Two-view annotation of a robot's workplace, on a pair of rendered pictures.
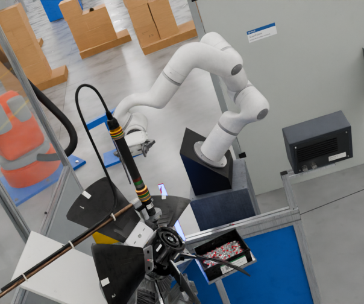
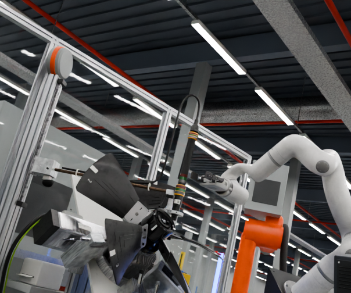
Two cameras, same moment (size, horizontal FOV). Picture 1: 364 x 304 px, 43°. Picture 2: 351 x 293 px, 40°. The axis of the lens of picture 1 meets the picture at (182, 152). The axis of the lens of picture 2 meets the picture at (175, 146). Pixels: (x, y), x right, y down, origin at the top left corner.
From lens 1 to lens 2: 1.66 m
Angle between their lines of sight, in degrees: 59
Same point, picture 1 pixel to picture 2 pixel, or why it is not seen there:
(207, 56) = (304, 146)
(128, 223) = (155, 204)
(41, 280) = not seen: hidden behind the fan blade
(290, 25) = not seen: outside the picture
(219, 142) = (307, 277)
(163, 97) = (258, 166)
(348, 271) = not seen: outside the picture
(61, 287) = (86, 204)
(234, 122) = (327, 260)
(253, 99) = not seen: outside the picture
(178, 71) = (276, 148)
